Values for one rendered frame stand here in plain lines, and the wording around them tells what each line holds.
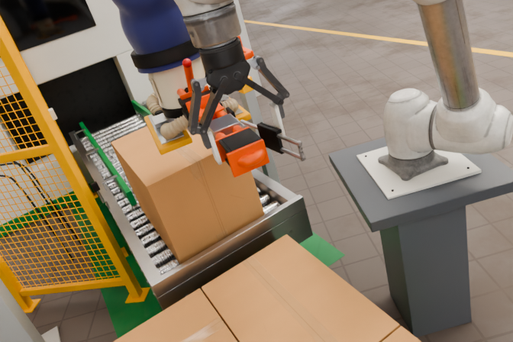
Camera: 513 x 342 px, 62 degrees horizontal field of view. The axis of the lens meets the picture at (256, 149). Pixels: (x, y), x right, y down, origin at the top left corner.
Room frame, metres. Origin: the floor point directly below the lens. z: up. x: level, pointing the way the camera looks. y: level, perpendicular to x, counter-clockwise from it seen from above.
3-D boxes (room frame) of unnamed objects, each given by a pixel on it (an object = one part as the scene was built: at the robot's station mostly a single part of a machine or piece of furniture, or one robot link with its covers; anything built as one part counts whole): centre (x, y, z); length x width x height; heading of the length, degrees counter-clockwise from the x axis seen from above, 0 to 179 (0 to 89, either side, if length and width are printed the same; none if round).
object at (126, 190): (2.68, 1.04, 0.60); 1.60 x 0.11 x 0.09; 23
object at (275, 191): (2.59, 0.36, 0.50); 2.31 x 0.05 x 0.19; 23
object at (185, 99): (1.08, 0.11, 1.27); 0.10 x 0.08 x 0.06; 104
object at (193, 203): (1.70, 0.34, 0.75); 0.60 x 0.40 x 0.40; 23
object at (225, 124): (0.87, 0.05, 1.27); 0.07 x 0.07 x 0.04; 14
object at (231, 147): (0.74, 0.03, 1.27); 0.08 x 0.07 x 0.05; 14
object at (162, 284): (1.39, 0.19, 0.58); 0.70 x 0.03 x 0.06; 113
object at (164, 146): (1.30, 0.26, 1.17); 0.34 x 0.10 x 0.05; 14
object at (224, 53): (0.75, 0.01, 1.43); 0.08 x 0.07 x 0.09; 104
